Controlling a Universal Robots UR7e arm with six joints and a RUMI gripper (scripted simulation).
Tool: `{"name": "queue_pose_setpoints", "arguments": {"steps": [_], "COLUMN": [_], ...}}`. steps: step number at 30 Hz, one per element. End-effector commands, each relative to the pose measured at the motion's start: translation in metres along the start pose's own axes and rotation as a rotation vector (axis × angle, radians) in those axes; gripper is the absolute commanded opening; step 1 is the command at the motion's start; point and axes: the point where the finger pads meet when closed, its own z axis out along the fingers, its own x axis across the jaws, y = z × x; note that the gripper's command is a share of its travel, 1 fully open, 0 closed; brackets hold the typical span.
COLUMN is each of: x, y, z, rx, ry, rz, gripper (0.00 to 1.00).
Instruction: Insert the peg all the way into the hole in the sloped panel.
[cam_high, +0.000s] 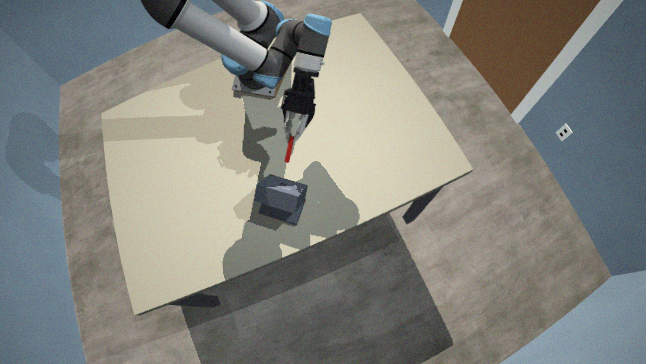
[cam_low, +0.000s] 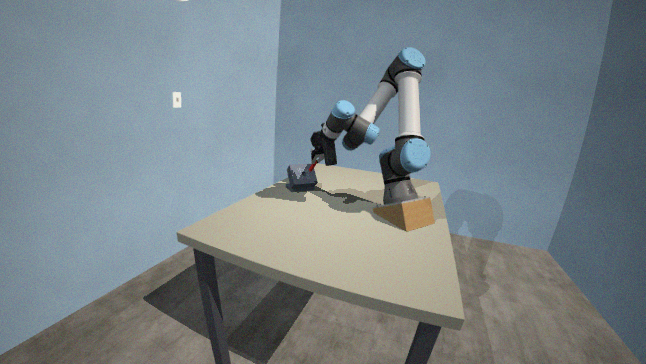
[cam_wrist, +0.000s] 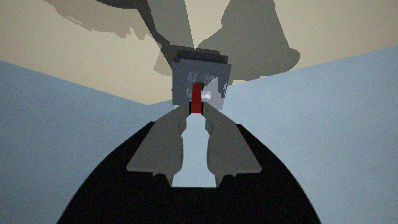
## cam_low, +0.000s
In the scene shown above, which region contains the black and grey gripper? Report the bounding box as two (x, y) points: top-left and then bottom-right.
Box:
(311, 123), (337, 164)

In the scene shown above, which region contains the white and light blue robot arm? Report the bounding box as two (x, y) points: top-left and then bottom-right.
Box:
(323, 47), (430, 205)

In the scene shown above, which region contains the dark grey sloped panel with square hole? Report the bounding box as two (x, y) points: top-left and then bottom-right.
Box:
(286, 164), (318, 192)

